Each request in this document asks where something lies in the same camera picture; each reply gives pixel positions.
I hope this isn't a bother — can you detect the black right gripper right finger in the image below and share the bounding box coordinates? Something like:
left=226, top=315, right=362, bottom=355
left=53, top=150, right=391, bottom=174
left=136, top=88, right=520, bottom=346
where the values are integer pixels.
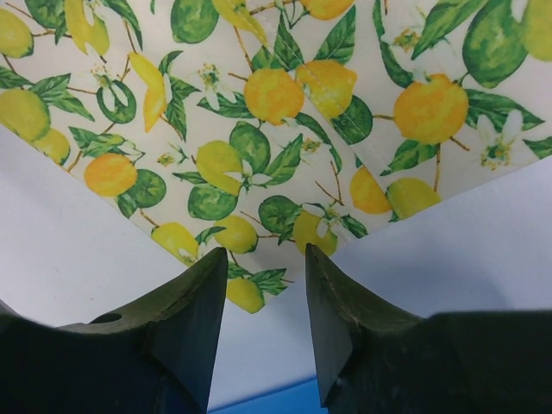
left=305, top=244, right=431, bottom=413

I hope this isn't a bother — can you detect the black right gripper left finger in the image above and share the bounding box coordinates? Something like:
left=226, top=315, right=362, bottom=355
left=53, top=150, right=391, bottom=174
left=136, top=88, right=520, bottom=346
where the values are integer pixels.
left=60, top=248, right=228, bottom=413

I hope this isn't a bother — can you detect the lemon print skirt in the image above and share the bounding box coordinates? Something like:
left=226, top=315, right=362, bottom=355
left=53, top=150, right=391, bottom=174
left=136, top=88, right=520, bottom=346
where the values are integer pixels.
left=1, top=1, right=551, bottom=313

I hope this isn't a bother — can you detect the blue plastic bin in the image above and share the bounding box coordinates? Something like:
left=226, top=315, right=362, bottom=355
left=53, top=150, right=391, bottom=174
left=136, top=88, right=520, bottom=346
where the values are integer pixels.
left=208, top=373, right=328, bottom=413

